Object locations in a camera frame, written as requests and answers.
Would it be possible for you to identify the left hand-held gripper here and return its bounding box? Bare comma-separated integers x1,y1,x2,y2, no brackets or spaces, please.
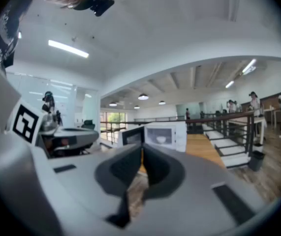
7,97,99,158

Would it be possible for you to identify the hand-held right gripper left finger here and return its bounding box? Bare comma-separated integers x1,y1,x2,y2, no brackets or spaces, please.
33,143,144,229

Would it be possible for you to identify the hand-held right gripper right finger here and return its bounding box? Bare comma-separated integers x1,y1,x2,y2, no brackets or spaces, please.
132,143,266,227

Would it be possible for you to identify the white microwave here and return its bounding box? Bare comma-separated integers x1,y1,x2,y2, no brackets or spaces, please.
122,120,187,153

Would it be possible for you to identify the black office chair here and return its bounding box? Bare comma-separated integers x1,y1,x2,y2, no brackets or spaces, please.
81,119,96,130

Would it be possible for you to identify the large window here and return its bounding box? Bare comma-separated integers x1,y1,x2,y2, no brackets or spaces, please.
100,111,126,134

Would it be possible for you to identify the black trash bin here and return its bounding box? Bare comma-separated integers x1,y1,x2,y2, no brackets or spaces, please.
248,150,266,173

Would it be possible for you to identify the black patterned shirt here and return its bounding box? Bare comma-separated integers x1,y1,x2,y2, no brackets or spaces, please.
0,0,34,75

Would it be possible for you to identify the black head-mounted camera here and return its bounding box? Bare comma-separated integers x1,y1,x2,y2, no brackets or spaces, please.
72,0,115,17

